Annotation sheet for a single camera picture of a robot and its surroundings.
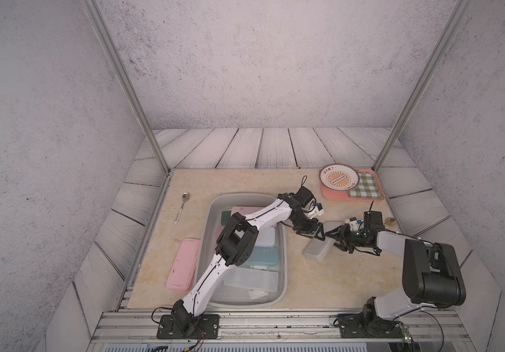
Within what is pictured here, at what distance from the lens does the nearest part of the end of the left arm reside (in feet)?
2.58

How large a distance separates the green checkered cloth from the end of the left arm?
1.14ft

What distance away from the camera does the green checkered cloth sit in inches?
43.3
